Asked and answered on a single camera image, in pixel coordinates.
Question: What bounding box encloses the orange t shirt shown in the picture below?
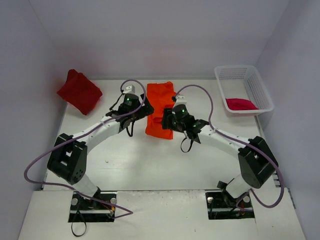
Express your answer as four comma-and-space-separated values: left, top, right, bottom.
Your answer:
145, 81, 176, 140

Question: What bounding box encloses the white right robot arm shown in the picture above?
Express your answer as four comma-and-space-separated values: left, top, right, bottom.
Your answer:
161, 104, 279, 206

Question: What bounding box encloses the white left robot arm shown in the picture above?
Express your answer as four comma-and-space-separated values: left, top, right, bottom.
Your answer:
47, 93, 154, 210

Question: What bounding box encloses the folded dark red t shirt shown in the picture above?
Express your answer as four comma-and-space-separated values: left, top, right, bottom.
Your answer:
57, 69, 103, 116

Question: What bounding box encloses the magenta t shirt in basket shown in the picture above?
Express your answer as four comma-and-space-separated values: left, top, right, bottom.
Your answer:
225, 98, 258, 111

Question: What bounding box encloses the white plastic basket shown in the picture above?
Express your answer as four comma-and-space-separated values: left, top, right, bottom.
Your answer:
214, 65, 274, 117

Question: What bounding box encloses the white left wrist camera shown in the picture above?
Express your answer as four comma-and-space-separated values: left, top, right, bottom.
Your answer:
121, 84, 136, 95

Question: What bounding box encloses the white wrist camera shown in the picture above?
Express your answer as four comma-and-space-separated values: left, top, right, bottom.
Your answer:
121, 84, 136, 95
172, 94, 187, 107

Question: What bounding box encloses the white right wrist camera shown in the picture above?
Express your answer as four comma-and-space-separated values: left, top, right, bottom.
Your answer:
172, 94, 187, 107

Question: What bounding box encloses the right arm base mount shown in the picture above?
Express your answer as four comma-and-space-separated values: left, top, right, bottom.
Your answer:
205, 181, 255, 220

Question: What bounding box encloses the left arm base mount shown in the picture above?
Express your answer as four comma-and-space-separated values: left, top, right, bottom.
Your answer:
68, 192, 116, 223

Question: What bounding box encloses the black cable loop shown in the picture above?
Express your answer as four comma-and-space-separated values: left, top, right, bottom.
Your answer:
71, 209, 88, 237

